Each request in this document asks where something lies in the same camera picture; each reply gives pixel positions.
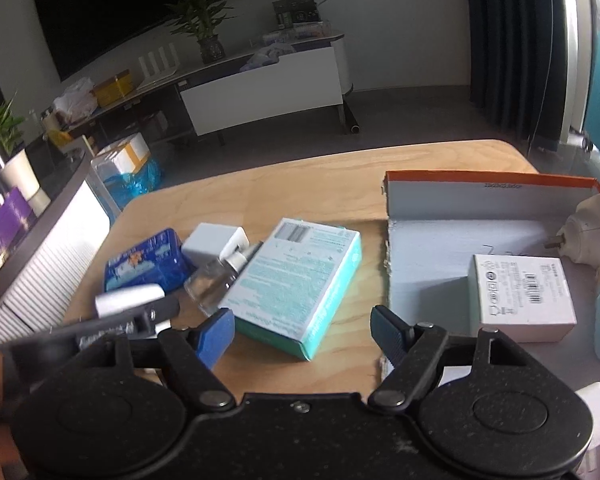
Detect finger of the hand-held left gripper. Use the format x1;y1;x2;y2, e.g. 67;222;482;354
75;297;182;348

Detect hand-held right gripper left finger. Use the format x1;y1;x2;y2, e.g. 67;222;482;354
75;308;237;411

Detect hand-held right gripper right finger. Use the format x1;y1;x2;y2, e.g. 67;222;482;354
367;305;528;412

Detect clear glass bottle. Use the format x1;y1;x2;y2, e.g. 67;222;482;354
183;242;263;316

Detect teal cardboard box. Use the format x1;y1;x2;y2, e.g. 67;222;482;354
217;217;363;362

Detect white cube charger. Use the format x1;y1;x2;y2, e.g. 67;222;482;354
181;222;251;271

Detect orange and white cardboard box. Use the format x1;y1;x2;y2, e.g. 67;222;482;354
378;170;600;476

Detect white adapter box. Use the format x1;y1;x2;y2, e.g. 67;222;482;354
467;253;578;343

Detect white usb charger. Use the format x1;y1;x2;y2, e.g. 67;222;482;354
575;381;600;471

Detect white plug-in heater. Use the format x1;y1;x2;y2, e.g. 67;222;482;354
545;192;600;266

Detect white ribbed round sideboard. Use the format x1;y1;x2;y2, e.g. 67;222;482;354
0;147;118;346

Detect purple tin box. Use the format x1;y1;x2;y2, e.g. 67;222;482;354
0;185;36;291

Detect blue plastic bag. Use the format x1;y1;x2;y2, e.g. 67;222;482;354
90;157;163;211

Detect white and yellow cardboard box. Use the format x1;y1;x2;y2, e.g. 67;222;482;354
92;132;151;176

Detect white cup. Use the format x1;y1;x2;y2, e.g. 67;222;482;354
0;149;51;213

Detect white plastic bag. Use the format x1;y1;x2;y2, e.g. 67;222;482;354
54;77;98;123

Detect yellow tin box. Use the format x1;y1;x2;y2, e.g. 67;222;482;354
92;70;136;107

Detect white tv stand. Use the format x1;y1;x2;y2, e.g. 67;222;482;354
45;30;361;148

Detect white router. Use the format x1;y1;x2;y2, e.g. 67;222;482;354
137;45;181;81

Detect crumpled plastic bags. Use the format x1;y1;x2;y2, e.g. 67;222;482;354
240;42;296;73

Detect potted plant in dark vase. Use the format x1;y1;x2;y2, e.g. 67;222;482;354
165;0;236;65

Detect clear plastic boxes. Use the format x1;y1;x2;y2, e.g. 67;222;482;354
262;20;331;46

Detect black television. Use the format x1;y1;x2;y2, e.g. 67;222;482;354
30;0;284;82

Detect dark curtain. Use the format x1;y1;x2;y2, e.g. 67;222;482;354
462;0;576;151

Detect green and black box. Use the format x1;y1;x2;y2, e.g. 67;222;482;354
272;0;321;30

